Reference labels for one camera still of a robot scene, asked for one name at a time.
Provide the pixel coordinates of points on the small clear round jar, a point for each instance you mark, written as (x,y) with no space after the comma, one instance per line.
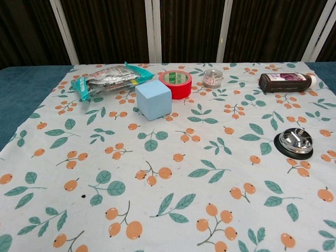
(212,78)

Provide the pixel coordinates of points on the white fruit-print tablecloth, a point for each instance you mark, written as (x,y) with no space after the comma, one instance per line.
(168,168)

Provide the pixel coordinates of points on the white screen frame post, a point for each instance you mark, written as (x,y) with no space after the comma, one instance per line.
(65,34)
(224,31)
(316,34)
(153,31)

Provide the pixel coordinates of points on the dark brown sauce bottle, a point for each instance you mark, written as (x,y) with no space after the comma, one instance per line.
(284,82)

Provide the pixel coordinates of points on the silver call bell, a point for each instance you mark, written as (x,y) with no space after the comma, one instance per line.
(294,143)

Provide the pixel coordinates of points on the teal silver snack bag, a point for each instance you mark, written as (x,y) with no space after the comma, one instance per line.
(110,80)

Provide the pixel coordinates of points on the light blue cube block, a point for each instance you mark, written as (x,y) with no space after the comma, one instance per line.
(153,99)

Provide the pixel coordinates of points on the red tape roll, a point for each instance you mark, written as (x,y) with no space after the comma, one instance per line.
(177,85)

